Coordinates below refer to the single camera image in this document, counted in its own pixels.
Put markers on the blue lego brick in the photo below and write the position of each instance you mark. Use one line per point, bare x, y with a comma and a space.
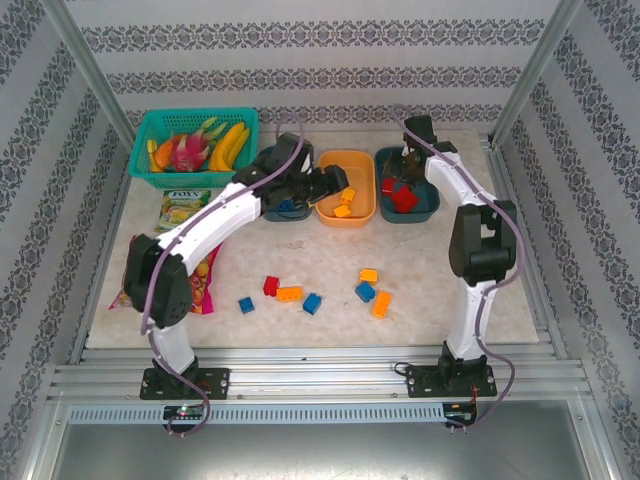
365, 292
245, 305
286, 205
312, 303

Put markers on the green plastic mesh basket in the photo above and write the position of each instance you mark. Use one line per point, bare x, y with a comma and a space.
175, 179

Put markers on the yellow lego brick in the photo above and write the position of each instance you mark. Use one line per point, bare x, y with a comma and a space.
348, 196

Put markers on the left controller circuit board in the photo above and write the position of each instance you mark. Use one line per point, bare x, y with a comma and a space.
185, 411

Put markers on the aluminium front frame rails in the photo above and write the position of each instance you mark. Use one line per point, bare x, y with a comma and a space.
320, 372

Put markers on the dark teal plastic container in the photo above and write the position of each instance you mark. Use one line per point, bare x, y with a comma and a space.
430, 210
290, 218

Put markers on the aluminium frame post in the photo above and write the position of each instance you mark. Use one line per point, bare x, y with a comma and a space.
85, 65
535, 65

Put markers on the aluminium left frame post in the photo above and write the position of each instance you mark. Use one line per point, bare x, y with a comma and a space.
85, 65

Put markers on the colourful soft candy bag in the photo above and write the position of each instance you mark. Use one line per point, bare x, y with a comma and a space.
202, 285

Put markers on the orange toy fruit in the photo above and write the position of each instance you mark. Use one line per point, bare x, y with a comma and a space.
162, 155

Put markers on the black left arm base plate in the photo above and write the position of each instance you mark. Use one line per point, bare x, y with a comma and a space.
215, 382

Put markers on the controller circuit board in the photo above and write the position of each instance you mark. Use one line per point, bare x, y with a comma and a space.
460, 414
185, 411

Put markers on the small yellow toy fruit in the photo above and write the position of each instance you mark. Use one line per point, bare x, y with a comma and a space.
151, 146

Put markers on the long orange lego brick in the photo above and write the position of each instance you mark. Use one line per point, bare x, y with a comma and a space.
290, 293
382, 303

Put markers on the yellow banana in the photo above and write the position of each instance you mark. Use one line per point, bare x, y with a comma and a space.
241, 140
222, 150

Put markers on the aluminium right frame post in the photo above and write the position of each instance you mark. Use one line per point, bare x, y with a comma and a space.
535, 65

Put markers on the orange plastic container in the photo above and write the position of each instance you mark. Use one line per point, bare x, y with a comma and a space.
360, 165

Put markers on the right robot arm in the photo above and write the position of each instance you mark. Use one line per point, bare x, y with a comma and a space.
475, 240

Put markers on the green FOX'S candy bag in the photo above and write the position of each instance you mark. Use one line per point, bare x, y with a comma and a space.
180, 207

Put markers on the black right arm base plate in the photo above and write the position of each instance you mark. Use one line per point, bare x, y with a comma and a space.
420, 382

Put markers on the red lego brick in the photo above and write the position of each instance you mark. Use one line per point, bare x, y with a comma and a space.
405, 200
270, 286
389, 187

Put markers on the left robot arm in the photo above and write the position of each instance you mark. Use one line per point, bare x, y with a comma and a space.
210, 220

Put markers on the right controller circuit board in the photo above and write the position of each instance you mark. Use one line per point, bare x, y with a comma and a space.
460, 414

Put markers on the pink dragon fruit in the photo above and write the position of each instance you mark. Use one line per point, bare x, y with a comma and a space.
187, 155

